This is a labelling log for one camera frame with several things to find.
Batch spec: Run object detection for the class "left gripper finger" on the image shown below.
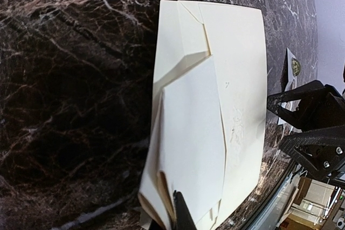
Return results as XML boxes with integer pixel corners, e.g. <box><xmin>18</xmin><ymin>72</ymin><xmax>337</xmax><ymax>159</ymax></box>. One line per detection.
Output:
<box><xmin>173</xmin><ymin>191</ymin><xmax>197</xmax><ymax>230</ymax></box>

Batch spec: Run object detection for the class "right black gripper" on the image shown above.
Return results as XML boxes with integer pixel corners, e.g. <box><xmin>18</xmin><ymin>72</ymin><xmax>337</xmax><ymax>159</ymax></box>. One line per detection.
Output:
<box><xmin>267</xmin><ymin>80</ymin><xmax>344</xmax><ymax>180</ymax></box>

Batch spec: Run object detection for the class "beige lined letter sheet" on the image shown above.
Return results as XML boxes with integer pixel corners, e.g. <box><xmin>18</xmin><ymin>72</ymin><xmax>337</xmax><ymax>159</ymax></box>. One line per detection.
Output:
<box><xmin>139</xmin><ymin>58</ymin><xmax>226</xmax><ymax>229</ymax></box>

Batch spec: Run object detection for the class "cream paper envelope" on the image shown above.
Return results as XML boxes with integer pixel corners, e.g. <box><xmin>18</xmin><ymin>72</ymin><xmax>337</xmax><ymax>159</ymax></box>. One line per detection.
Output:
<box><xmin>138</xmin><ymin>0</ymin><xmax>267</xmax><ymax>229</ymax></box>

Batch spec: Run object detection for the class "white sticker sheet with seals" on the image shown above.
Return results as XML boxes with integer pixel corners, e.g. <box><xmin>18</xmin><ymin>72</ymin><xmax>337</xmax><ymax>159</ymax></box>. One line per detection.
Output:
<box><xmin>277</xmin><ymin>48</ymin><xmax>301</xmax><ymax>125</ymax></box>

